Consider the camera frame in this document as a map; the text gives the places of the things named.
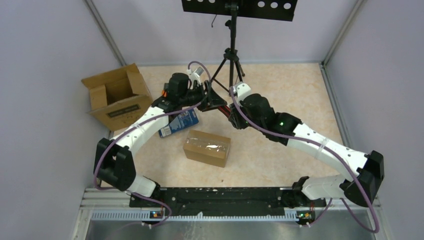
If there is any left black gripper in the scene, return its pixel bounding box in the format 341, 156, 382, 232
179, 79, 227, 112

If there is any red black utility knife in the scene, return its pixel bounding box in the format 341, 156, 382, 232
218, 106, 231, 119

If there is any blue blister pack item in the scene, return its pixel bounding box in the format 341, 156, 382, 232
158, 109, 199, 138

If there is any small cardboard box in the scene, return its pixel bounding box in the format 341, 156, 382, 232
183, 130, 231, 168

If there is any large cardboard box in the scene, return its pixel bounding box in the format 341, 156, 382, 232
81, 63, 153, 132

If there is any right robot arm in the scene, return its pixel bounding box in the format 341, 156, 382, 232
231, 91, 385, 207

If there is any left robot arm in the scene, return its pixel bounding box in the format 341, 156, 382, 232
93, 73, 228, 207

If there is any black tripod stand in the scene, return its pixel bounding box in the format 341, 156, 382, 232
210, 0, 246, 92

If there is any black perforated plate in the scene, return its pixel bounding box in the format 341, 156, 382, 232
181, 0, 298, 22

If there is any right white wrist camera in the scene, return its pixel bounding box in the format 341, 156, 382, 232
230, 82, 252, 105

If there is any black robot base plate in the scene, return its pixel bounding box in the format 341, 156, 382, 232
129, 187, 327, 217

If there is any grey cable duct rail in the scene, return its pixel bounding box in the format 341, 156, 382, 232
91, 210, 299, 222

